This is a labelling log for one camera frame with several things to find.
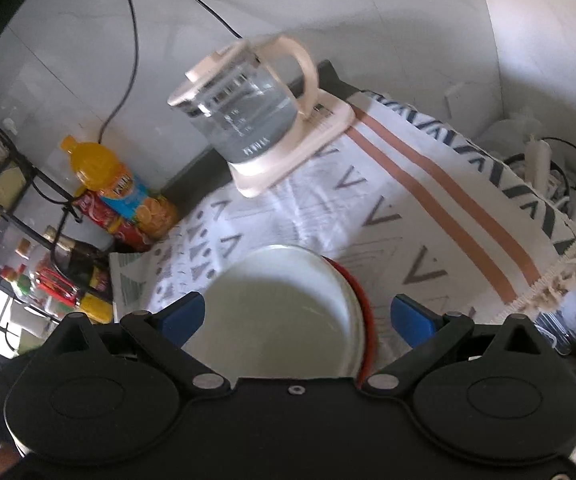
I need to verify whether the beige kettle base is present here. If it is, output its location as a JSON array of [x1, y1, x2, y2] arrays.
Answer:
[[228, 90, 355, 198]]

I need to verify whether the dark soy sauce bottle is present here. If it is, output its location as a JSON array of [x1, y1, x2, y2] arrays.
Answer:
[[44, 226, 110, 292]]

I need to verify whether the red rimmed plate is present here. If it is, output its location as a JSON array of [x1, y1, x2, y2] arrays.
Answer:
[[325, 257, 378, 386]]

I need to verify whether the orange juice bottle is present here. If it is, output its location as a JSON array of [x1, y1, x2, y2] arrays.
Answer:
[[60, 136, 178, 240]]

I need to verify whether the glass kettle with beige handle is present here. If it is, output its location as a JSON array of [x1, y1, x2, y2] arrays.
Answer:
[[168, 35, 320, 165]]

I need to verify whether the patterned white table cloth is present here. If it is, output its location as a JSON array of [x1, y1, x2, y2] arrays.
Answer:
[[108, 90, 576, 356]]

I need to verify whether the black wire spice rack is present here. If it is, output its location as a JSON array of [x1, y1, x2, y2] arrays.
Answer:
[[0, 127, 112, 306]]

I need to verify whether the black power cable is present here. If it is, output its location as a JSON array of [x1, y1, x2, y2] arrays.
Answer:
[[89, 0, 141, 146], [167, 0, 244, 40]]

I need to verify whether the red cola can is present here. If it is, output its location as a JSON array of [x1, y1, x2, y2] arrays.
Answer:
[[73, 188, 154, 252]]

